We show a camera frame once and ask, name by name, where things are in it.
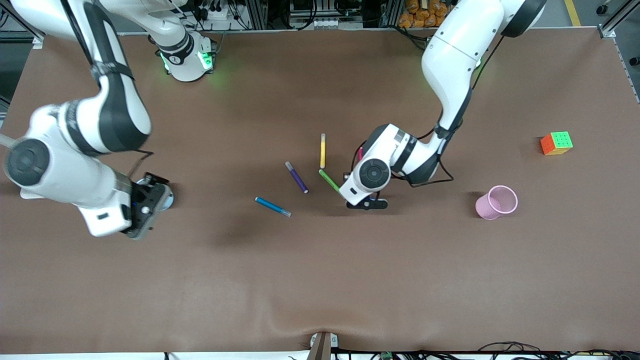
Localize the green marker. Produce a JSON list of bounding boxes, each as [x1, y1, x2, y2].
[[318, 169, 342, 194]]

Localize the brown table mat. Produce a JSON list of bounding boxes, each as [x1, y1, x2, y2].
[[0, 27, 640, 356]]

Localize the blue marker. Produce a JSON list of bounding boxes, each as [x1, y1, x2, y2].
[[255, 196, 293, 218]]

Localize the pink mesh cup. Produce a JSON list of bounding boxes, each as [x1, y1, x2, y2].
[[475, 185, 519, 221]]

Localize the orange snack bags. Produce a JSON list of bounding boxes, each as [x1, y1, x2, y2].
[[398, 0, 442, 29]]

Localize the white power strip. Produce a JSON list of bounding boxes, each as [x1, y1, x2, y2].
[[197, 4, 237, 22]]

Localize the colourful puzzle cube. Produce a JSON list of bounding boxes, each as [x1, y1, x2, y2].
[[540, 131, 574, 156]]

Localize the purple marker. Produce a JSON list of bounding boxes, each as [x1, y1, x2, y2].
[[285, 161, 309, 194]]

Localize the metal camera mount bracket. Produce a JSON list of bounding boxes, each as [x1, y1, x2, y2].
[[306, 331, 340, 360]]

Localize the black floor cable bundle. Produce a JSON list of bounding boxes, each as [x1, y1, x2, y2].
[[477, 341, 640, 360]]

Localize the white terminal block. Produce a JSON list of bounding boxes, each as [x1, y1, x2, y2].
[[311, 18, 365, 30]]

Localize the light blue mesh cup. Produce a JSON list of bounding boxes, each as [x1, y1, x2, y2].
[[135, 176, 175, 211]]

